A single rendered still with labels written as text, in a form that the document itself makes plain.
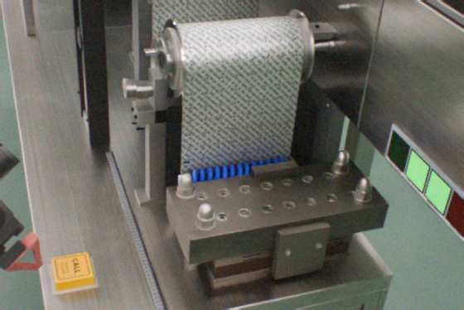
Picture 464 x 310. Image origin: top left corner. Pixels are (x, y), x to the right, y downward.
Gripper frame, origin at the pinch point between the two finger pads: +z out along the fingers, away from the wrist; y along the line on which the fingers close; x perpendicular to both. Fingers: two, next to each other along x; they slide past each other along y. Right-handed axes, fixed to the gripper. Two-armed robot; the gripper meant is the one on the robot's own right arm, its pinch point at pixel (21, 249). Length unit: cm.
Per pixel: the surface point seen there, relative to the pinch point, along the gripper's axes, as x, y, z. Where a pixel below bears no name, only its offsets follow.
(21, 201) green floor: -1, 137, 121
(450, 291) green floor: -88, -14, 170
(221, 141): -39.6, -1.2, 17.2
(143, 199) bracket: -22.6, 12.1, 28.3
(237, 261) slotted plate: -24.0, -17.3, 25.1
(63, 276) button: -0.5, 1.6, 14.4
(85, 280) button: -2.7, -1.2, 16.5
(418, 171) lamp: -52, -38, 14
